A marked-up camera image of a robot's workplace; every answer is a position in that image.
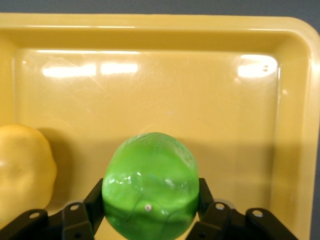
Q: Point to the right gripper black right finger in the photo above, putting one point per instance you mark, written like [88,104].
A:
[205,192]

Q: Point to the green apple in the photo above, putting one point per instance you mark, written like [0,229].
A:
[150,170]

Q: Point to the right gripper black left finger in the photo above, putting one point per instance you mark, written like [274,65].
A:
[93,197]

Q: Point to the yellow potato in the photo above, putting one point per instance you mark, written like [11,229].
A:
[22,162]

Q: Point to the yellow plastic tray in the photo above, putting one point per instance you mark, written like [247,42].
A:
[175,100]

